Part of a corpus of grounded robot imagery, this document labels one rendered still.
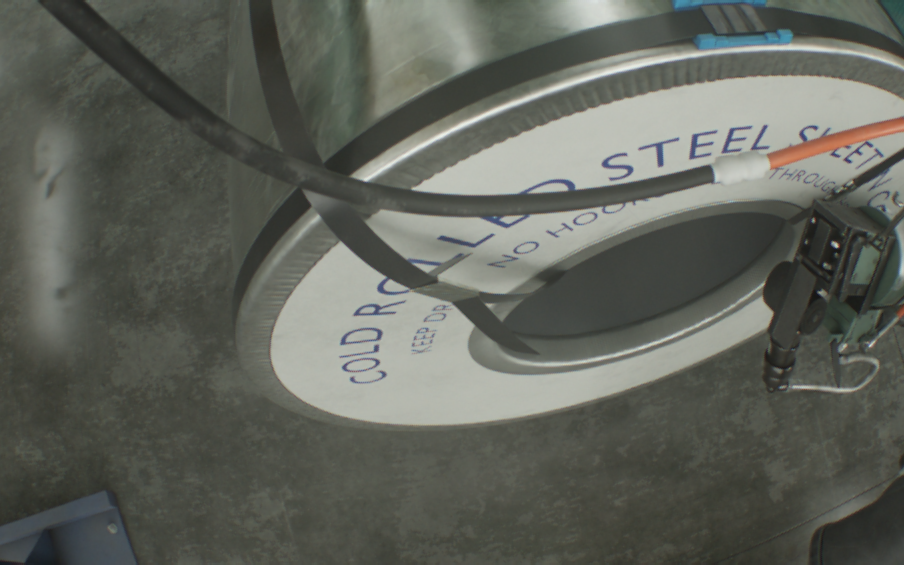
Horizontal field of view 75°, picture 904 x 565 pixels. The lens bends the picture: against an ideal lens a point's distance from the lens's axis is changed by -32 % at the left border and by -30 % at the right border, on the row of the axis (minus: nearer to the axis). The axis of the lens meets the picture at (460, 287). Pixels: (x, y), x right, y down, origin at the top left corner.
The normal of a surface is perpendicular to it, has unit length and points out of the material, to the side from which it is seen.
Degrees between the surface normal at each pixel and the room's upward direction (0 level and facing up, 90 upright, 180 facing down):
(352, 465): 0
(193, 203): 0
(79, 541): 0
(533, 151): 90
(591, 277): 11
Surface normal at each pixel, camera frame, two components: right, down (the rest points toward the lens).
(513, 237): 0.22, 0.90
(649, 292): -0.24, -0.32
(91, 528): -0.04, -0.37
